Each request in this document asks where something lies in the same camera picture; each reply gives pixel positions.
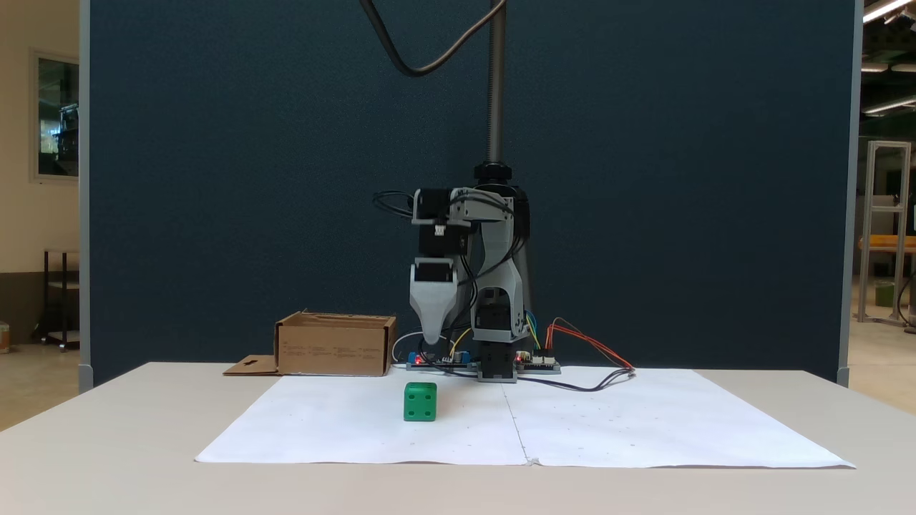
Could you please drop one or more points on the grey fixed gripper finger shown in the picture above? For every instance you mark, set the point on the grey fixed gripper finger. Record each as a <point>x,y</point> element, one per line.
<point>432,311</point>

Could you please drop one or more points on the green die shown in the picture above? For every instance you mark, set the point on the green die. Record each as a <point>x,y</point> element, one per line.
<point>420,403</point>

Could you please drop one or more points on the green bin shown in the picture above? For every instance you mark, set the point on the green bin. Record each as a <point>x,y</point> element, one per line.
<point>884,295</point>

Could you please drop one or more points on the circuit board with blue parts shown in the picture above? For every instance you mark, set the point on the circuit board with blue parts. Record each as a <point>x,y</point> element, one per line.
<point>458,357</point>

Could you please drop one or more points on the open cardboard box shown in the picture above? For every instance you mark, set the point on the open cardboard box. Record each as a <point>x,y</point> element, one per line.
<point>336,350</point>

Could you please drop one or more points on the circuit board with white connectors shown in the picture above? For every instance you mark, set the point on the circuit board with white connectors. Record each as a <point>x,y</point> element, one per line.
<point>540,363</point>

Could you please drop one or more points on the white paper sheet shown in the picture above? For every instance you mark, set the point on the white paper sheet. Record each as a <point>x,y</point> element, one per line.
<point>322,429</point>
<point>680,422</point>

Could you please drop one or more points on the dark blue partition panel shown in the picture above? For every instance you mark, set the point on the dark blue partition panel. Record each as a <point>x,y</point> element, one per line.
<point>215,179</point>

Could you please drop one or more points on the black shelf rack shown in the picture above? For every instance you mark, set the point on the black shelf rack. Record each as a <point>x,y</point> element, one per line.
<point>63,300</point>

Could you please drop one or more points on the small floor container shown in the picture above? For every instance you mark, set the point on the small floor container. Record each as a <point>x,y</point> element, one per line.
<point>3,337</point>

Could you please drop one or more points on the yellow workbench top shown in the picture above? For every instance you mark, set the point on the yellow workbench top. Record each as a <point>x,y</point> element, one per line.
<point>887,244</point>

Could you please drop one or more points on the ceiling light strip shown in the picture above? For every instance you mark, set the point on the ceiling light strip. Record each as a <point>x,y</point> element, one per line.
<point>884,8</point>
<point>887,106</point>

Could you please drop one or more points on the black camera tripod with pole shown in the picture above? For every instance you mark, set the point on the black camera tripod with pole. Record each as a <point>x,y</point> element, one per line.
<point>496,107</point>

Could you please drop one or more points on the wall window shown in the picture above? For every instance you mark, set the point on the wall window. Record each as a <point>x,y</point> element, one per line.
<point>57,118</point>

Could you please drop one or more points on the aluminium profile frame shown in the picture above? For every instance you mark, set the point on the aluminium profile frame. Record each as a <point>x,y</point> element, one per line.
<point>867,236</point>

